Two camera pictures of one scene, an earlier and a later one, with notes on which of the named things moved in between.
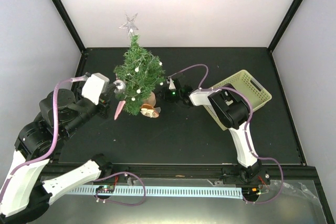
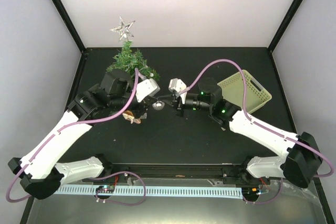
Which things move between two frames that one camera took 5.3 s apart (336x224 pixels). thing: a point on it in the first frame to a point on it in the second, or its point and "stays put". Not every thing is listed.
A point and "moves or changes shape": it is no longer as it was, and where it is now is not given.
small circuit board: (106, 189) stays put
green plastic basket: (255, 92) stays put
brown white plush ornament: (148, 110) to (128, 115)
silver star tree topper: (129, 24) to (124, 29)
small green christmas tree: (143, 72) moves or changes shape
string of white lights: (149, 84) to (151, 74)
